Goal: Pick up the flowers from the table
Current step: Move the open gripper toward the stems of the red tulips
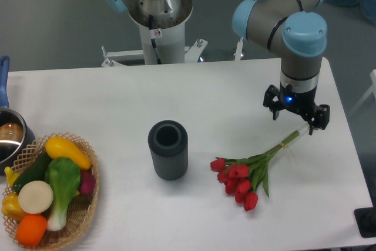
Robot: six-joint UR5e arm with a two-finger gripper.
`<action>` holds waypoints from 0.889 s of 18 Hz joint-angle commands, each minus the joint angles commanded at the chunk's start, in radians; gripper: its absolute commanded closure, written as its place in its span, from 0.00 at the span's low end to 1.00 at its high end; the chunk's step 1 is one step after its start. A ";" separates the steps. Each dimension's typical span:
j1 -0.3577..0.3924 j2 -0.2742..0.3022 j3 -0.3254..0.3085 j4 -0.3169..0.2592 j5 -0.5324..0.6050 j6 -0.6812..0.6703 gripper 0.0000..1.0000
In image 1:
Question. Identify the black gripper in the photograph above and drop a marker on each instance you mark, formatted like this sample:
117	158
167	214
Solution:
302	104

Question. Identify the red tulip bouquet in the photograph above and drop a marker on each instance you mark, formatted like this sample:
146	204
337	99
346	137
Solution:
242	177

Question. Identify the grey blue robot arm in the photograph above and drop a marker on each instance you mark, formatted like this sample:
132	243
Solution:
290	29

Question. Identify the black device at table edge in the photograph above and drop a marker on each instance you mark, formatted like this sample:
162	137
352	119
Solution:
365	219

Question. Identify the dark grey ribbed vase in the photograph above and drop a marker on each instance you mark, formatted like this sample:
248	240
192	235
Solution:
168	144

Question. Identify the purple red radish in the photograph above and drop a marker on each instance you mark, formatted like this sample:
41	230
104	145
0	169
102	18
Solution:
87	183

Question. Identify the green bok choy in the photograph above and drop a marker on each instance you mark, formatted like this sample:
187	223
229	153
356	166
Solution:
63	176

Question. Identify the yellow squash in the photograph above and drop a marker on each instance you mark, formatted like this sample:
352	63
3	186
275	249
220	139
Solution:
59	147

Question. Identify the dark green cucumber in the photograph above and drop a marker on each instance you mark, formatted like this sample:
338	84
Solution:
36	171

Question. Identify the white round radish slice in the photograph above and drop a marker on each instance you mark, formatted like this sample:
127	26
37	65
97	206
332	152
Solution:
35	197

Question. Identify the orange fruit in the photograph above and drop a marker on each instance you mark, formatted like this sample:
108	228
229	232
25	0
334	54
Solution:
31	230

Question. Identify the yellow banana tip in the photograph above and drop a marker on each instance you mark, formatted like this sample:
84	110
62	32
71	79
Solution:
11	176

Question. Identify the yellow bell pepper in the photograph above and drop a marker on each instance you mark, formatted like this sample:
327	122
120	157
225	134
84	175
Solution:
11	207

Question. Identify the white chair frame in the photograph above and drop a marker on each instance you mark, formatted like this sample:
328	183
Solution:
369	92

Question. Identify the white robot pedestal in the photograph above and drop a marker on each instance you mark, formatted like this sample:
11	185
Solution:
161	26

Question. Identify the blue handled saucepan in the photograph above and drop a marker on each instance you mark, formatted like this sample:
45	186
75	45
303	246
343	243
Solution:
15	133

